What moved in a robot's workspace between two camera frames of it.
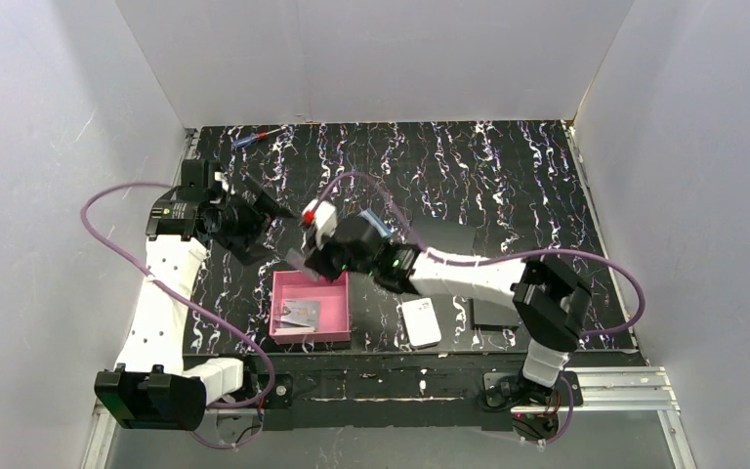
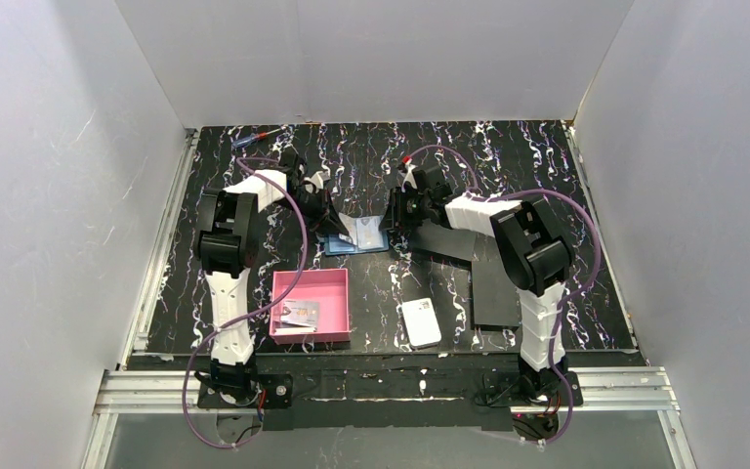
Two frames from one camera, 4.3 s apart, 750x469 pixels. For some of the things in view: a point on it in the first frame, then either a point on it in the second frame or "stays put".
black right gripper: (324, 252) to (402, 209)
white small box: (420, 322) stays put
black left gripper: (253, 218) to (317, 203)
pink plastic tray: (334, 297) stays put
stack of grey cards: (285, 330) stays put
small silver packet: (304, 312) stays put
